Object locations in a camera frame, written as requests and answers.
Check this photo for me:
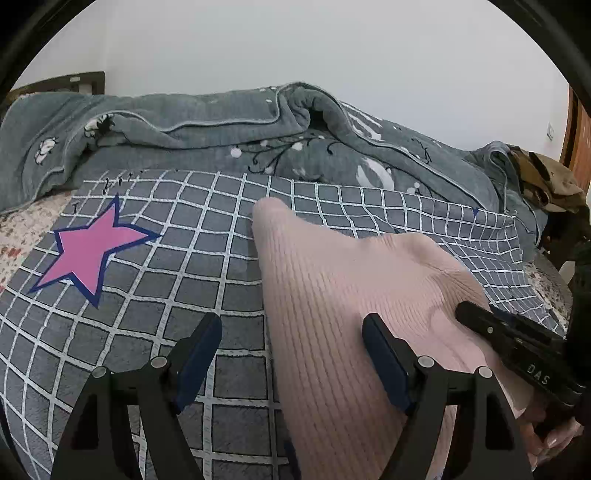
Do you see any floral bed sheet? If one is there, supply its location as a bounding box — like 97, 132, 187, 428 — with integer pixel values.
0, 191, 72, 290

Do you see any person's right hand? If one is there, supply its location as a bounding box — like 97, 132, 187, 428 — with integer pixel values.
517, 396, 584, 470

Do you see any dark wooden headboard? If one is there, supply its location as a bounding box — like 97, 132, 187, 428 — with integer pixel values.
7, 71, 106, 100

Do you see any grey-green fleece blanket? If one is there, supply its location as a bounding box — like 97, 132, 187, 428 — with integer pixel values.
1, 82, 547, 247

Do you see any brown clothes pile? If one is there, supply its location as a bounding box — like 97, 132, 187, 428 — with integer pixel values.
510, 145, 586, 213

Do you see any pink knit sweater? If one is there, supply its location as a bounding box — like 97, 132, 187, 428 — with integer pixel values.
252, 198, 533, 479

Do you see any grey checked quilt with stars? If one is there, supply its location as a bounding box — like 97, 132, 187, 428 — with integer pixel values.
1, 171, 565, 479

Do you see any dark chair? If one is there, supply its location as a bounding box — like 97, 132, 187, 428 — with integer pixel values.
541, 205, 590, 296

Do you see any white wall switch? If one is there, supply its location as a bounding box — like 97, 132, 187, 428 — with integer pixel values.
546, 123, 555, 141

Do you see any wooden door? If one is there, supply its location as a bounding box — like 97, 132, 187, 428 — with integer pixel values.
560, 88, 591, 193

